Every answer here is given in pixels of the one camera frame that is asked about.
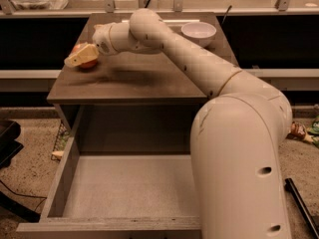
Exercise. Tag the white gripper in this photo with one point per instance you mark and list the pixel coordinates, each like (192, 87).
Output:
(102, 40)

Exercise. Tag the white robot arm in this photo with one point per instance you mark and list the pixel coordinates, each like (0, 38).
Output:
(234, 137)

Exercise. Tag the brown snack packet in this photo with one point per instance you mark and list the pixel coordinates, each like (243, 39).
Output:
(299, 131)

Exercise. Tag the metal shelf rail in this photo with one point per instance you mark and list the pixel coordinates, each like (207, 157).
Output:
(80, 8)

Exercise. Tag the white ceramic bowl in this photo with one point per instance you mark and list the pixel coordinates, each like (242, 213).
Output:
(200, 33)

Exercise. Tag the wire basket with items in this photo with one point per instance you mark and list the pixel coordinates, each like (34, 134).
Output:
(60, 142)

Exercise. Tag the red apple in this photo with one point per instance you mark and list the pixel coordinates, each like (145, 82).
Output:
(87, 59)

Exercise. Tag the open grey top drawer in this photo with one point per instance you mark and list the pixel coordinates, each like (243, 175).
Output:
(125, 174)

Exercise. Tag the grey drawer cabinet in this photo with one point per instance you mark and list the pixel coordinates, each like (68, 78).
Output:
(128, 103)

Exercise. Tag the green snack packet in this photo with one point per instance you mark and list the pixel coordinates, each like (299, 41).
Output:
(313, 132)

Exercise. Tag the black bar on floor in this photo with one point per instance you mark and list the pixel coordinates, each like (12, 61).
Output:
(311, 220)

